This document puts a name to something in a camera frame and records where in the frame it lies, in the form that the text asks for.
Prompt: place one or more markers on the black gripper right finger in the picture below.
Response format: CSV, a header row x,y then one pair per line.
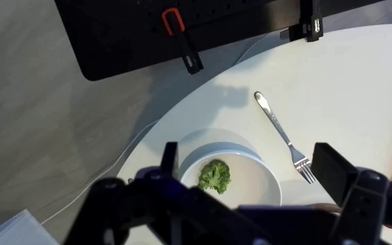
x,y
364,204

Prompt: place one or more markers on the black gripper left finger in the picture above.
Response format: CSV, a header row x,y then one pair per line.
x,y
128,212

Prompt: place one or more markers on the green broccoli floret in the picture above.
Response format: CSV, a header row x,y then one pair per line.
x,y
214,175

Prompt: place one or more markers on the white ceramic bowl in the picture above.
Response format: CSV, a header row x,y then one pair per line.
x,y
251,190

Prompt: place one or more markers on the pale flat box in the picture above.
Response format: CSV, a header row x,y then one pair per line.
x,y
14,231

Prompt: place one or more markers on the silver fork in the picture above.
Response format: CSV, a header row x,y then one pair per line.
x,y
275,122

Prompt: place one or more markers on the black orange bar clamp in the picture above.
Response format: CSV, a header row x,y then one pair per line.
x,y
183,41
312,22

